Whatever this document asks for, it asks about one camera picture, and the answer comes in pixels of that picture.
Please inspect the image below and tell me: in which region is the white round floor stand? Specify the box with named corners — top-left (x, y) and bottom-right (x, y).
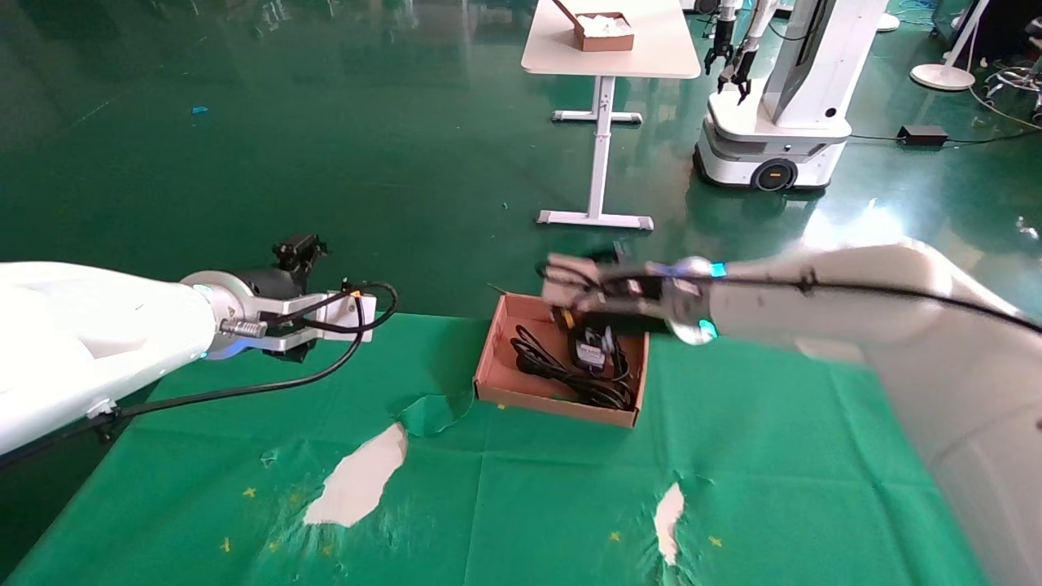
top-left (909, 0), bottom-right (992, 91)

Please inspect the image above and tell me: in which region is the open brown cardboard box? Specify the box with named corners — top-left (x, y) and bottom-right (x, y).
top-left (472, 283), bottom-right (652, 428)

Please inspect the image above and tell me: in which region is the white height-adjustable table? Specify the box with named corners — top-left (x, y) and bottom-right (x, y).
top-left (520, 0), bottom-right (703, 232)

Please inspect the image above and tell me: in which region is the green table cloth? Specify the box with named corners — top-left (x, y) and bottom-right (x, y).
top-left (4, 313), bottom-right (990, 586)

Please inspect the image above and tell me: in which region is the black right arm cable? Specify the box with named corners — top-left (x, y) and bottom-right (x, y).
top-left (562, 272), bottom-right (1042, 337)

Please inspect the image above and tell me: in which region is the black power adapter brick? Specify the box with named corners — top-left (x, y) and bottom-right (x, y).
top-left (897, 124), bottom-right (949, 148)

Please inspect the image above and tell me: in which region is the black floor cable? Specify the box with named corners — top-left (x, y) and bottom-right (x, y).
top-left (847, 126), bottom-right (1042, 149)

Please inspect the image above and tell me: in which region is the black power cable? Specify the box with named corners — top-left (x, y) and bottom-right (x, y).
top-left (510, 325), bottom-right (638, 411)

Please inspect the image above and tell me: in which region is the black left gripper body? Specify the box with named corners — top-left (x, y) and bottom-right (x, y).
top-left (241, 266), bottom-right (308, 300)

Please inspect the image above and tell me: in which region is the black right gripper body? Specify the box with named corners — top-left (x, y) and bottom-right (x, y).
top-left (570, 274), bottom-right (678, 336)

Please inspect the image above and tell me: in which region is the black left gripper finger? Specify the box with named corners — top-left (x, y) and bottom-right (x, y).
top-left (260, 336), bottom-right (320, 364)
top-left (272, 234), bottom-right (329, 274)

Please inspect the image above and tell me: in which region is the white wheeled background robot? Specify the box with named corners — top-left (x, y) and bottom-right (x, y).
top-left (693, 0), bottom-right (893, 193)

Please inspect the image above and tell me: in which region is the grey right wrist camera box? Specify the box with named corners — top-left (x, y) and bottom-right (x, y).
top-left (541, 253), bottom-right (664, 315)

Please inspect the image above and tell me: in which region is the small cardboard box with flap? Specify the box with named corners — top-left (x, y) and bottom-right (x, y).
top-left (553, 0), bottom-right (636, 53)

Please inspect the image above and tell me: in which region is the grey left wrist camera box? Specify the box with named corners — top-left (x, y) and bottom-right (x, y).
top-left (259, 291), bottom-right (379, 353)

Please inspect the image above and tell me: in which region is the white floor cable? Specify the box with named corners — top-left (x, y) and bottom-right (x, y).
top-left (967, 57), bottom-right (1042, 131)

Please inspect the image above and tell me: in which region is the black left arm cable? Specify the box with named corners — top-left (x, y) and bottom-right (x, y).
top-left (0, 280), bottom-right (401, 472)

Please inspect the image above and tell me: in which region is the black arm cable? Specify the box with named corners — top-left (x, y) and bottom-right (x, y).
top-left (562, 272), bottom-right (1042, 337)
top-left (0, 280), bottom-right (401, 472)

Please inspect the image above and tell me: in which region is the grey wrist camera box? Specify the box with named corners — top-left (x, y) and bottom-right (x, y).
top-left (259, 291), bottom-right (379, 353)
top-left (541, 253), bottom-right (664, 315)

